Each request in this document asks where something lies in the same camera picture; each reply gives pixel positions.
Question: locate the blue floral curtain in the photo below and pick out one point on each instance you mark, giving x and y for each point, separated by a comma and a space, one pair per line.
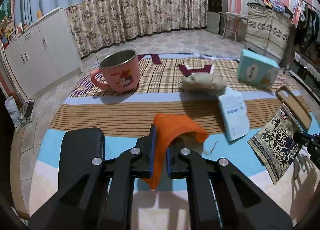
98, 23

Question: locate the orange cloth pouch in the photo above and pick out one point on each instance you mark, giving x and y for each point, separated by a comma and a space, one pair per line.
168, 128

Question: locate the teal cardboard box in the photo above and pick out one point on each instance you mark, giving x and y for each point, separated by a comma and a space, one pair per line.
257, 70

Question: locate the small metal stool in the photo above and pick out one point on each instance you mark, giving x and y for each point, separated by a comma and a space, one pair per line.
230, 23

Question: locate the beige crumpled cloth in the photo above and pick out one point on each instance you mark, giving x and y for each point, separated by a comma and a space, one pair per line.
203, 82

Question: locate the pink cartoon mug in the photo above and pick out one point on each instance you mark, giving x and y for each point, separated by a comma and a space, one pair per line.
118, 71

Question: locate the silver water dispenser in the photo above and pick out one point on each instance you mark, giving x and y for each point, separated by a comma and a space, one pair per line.
215, 21

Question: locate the patterned snack packet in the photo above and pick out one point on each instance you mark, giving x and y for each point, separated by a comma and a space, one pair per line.
274, 144

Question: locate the white cabinet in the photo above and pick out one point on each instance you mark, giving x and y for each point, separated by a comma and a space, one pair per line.
44, 56

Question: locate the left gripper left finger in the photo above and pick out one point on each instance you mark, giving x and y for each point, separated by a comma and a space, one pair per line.
93, 192

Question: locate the cloth covered cabinet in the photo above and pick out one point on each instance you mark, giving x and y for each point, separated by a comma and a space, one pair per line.
270, 34

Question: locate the clothes rack with garments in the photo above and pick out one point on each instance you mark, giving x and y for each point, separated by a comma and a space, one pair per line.
303, 45

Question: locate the colourful cartoon blanket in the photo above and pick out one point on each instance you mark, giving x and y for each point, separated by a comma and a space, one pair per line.
125, 118

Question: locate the brown phone case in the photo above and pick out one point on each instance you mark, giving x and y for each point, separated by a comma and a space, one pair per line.
295, 106

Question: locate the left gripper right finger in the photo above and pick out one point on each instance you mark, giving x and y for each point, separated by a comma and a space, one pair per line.
220, 196

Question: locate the white printed paper card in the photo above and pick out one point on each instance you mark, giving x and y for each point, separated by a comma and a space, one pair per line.
234, 115

